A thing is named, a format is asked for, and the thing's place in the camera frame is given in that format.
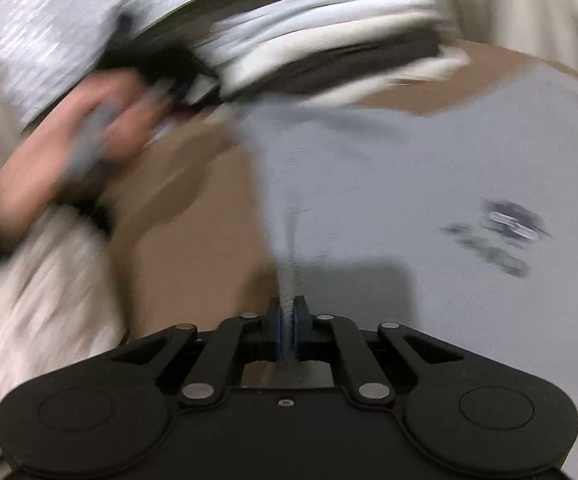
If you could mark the grey knit sweater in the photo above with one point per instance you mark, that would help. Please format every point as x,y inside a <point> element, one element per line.
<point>394,185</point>

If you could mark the stack of folded clothes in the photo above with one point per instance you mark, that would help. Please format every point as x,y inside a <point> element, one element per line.
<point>329,45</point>

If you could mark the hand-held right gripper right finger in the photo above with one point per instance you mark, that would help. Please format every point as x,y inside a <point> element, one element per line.
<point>299,332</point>

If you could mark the quilted silver insulation sheet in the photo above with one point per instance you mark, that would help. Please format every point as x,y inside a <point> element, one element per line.
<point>44,25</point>

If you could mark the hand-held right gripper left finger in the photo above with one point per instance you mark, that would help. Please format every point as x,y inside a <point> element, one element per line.
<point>273,332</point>

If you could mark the cream cloth cover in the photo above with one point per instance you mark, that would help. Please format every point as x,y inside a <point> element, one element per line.
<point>534,10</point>

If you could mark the person's left hand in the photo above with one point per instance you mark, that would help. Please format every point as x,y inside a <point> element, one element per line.
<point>29,170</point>

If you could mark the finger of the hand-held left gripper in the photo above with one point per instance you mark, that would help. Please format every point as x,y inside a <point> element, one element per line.
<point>189,91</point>

